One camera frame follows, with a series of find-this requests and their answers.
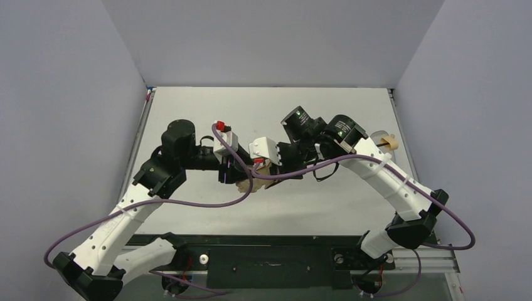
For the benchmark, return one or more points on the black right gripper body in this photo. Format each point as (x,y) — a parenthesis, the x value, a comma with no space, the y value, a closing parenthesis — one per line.
(283,158)

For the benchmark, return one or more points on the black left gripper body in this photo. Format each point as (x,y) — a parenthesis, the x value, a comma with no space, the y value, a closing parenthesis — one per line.
(229,171)

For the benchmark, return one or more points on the beige folding umbrella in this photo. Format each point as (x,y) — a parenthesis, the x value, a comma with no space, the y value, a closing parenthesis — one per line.
(267,169)

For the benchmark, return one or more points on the lilac umbrella case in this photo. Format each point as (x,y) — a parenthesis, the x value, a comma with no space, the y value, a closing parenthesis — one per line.
(386,142)

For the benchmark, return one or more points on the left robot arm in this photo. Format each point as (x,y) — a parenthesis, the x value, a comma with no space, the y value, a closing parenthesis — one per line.
(98,269)

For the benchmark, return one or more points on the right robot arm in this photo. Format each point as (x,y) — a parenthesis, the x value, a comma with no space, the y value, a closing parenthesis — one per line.
(344,142)

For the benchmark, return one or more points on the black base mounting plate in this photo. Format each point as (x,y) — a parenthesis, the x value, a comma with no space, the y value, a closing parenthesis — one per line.
(225,266)

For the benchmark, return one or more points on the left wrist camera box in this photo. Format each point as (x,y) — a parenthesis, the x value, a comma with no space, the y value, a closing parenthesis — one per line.
(225,140)

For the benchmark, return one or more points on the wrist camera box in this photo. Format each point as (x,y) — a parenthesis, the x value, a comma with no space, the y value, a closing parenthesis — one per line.
(225,140)
(266,148)

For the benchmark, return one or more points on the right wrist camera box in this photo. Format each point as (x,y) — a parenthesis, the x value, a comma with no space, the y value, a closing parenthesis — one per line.
(266,148)

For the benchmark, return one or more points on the aluminium rail base frame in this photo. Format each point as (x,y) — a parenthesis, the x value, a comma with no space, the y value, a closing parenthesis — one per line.
(412,268)

